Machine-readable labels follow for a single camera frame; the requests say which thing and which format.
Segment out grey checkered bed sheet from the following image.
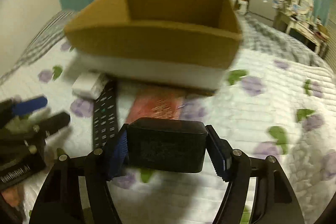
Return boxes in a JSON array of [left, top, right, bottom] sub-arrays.
[[1, 10, 331, 84]]

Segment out white vanity table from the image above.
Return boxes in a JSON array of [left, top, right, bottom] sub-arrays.
[[273, 11, 327, 56]]

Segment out red rose patterned tin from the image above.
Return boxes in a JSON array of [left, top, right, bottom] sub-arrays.
[[125, 92, 184, 123]]

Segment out silver mini fridge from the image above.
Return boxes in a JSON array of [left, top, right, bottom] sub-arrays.
[[247, 0, 277, 20]]

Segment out brown cardboard box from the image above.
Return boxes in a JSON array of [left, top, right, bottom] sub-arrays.
[[64, 0, 243, 92]]

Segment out small white box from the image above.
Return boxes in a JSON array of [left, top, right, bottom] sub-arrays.
[[72, 72, 108, 100]]

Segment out black rectangular box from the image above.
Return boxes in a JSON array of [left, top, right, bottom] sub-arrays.
[[126, 118, 208, 173]]

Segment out floral white quilt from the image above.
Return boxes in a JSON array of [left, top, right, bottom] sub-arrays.
[[1, 43, 335, 223]]

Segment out black remote control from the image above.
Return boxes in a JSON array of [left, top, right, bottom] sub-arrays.
[[92, 79, 118, 149]]

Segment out oval white vanity mirror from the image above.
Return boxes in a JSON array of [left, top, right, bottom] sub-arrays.
[[291, 0, 314, 15]]

